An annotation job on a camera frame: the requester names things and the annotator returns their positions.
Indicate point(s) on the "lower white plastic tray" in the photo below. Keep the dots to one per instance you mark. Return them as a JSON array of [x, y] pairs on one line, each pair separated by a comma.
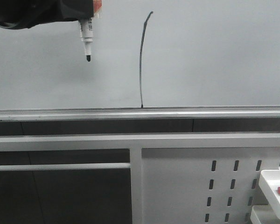
[[263, 214]]

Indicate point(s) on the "white whiteboard with aluminium frame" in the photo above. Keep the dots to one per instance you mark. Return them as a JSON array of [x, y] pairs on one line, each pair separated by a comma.
[[204, 55]]

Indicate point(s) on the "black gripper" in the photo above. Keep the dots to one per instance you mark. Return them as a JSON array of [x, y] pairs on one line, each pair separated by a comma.
[[21, 14]]

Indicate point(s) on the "white metal pegboard stand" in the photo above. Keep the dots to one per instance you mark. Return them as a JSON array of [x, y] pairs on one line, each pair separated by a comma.
[[192, 178]]

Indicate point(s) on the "black white marker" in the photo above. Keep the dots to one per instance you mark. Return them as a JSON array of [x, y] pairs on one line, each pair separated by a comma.
[[86, 35]]

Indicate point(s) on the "white plastic marker tray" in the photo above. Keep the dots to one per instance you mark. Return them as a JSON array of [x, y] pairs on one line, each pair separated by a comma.
[[269, 181]]

